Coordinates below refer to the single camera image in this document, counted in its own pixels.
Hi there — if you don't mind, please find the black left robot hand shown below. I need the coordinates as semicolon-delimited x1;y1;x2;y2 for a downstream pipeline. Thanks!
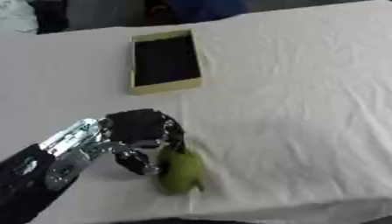
102;108;187;177

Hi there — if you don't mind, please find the person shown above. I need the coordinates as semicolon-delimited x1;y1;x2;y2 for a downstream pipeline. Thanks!
143;0;251;25

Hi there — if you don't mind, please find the green toy pear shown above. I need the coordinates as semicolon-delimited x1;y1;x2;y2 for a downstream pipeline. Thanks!
154;144;207;195

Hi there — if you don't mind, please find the tan cardboard box black inside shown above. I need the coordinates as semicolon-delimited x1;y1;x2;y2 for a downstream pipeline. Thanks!
127;28;206;96

